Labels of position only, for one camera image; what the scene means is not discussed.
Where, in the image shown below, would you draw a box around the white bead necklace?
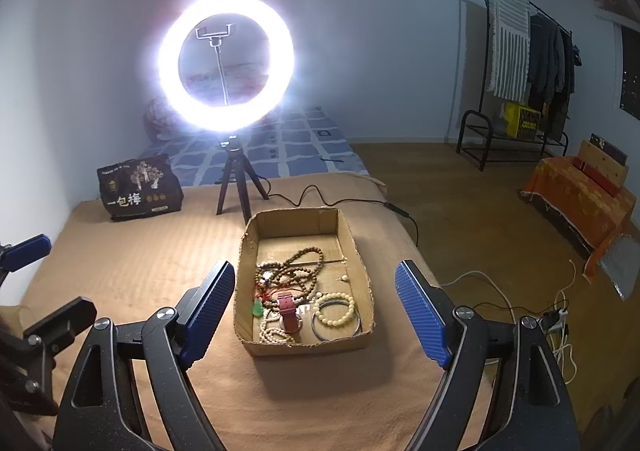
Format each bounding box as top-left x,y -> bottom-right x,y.
257,306 -> 301,344

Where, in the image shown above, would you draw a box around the black power cable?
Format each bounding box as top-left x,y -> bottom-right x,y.
260,185 -> 420,247

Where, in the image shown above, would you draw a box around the orange cloth covered table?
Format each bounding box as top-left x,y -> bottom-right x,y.
520,156 -> 638,282

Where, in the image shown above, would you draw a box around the blue checked blanket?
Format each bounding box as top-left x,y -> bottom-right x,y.
137,105 -> 372,184

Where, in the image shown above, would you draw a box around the wrist watch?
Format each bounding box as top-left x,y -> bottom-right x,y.
276,293 -> 306,334

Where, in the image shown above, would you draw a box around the black clothes rack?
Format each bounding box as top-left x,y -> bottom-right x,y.
456,0 -> 583,173

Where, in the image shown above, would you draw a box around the brown bead necklace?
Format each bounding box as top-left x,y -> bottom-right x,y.
255,245 -> 326,312

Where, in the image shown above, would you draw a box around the black tripod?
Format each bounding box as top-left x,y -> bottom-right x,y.
215,134 -> 271,227

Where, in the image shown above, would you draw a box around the green pendant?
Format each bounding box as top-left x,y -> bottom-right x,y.
252,281 -> 281,319

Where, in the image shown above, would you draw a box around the silver bangle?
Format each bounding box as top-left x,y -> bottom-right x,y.
310,298 -> 363,342

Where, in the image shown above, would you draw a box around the cream bead bracelet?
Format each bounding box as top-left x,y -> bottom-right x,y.
312,292 -> 357,328

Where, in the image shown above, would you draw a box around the white power strip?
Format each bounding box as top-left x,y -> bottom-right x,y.
542,308 -> 570,332

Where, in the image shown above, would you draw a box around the black printed bag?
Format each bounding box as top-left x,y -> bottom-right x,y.
96,154 -> 185,223

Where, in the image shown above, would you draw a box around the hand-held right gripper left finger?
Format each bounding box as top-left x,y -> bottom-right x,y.
52,260 -> 237,451

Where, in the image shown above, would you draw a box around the open cardboard gift box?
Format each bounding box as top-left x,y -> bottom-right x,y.
577,134 -> 630,192

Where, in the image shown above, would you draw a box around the white cables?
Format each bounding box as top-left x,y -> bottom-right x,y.
440,258 -> 581,382

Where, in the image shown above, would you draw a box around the white ring light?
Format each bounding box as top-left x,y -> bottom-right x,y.
150,0 -> 301,134

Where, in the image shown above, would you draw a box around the striped white towel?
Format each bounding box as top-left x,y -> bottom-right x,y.
486,0 -> 532,102

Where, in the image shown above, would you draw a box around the red flat box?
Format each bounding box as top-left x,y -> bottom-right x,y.
574,158 -> 621,198

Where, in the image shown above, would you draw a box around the silver foil bag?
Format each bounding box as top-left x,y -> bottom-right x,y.
595,246 -> 640,302

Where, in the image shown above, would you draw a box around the red patterned pillow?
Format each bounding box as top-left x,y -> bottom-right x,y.
143,96 -> 188,142

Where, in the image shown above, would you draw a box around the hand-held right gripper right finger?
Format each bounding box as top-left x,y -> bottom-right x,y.
394,259 -> 581,451

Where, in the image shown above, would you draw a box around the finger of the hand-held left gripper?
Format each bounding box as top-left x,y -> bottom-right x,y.
0,233 -> 52,282
0,296 -> 98,418

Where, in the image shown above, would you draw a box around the dark hanging clothes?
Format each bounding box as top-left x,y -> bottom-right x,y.
525,14 -> 583,107

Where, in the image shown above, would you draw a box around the yellow box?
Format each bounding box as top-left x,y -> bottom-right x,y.
502,102 -> 543,139

